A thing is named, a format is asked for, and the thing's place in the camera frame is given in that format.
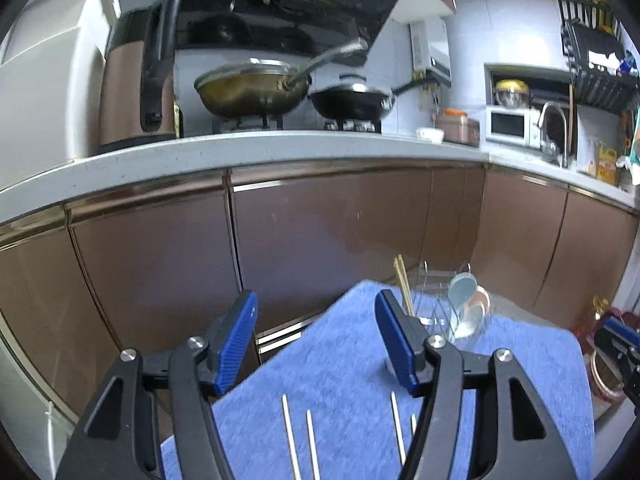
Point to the yellow detergent bottle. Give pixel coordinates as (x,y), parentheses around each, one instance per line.
(607,165)

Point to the steel wok lid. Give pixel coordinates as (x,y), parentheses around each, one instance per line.
(352,86)

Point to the cooking oil bottle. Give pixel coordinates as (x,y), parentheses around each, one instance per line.
(177,120)

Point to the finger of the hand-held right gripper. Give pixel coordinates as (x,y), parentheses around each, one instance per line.
(632,375)
(622,332)

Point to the glass wok lid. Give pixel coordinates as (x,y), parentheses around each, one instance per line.
(245,72)

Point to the oil bottle with yellow cap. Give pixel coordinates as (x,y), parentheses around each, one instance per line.
(592,325)

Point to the black range hood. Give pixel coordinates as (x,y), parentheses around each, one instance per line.
(280,5)

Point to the white ceramic spoon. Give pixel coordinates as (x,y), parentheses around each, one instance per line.
(467,327)

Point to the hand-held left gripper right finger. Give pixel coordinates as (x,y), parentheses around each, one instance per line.
(395,340)

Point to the light blue cup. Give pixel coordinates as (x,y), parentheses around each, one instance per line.
(461,290)

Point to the white water heater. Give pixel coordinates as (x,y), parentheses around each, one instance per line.
(431,50)

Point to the black dish rack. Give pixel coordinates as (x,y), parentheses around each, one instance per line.
(600,87)

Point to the metal pot with yellow lid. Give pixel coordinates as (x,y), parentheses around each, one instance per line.
(511,94)

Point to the blue fluffy mat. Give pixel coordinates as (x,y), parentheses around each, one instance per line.
(340,360)

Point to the white cloth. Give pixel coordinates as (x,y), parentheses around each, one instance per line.
(602,57)

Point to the brown rice cooker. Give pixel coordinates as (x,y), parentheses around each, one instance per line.
(457,130)

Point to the brown base cabinets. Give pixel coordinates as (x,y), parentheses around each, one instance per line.
(150,270)

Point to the brass-coloured wok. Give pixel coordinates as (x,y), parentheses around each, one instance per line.
(250,97)

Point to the white refrigerator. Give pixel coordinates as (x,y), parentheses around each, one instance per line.
(45,85)

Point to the chrome faucet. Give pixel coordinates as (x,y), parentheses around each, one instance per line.
(562,125)

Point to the pink ceramic spoon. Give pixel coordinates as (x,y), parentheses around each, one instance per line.
(482,300)

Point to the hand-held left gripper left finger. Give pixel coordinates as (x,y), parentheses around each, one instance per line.
(237,340)

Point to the white bowl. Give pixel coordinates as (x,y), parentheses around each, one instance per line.
(430,134)

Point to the black gas stove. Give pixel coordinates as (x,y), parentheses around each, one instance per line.
(300,124)

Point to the black wok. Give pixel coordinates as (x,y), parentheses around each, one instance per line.
(350,105)

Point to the pale wooden chopstick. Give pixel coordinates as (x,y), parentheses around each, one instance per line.
(413,425)
(406,285)
(400,275)
(398,430)
(291,440)
(313,445)

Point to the patterned hanging cloth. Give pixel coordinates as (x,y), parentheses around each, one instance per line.
(634,145)

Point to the white microwave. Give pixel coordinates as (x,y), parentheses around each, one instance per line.
(510,125)

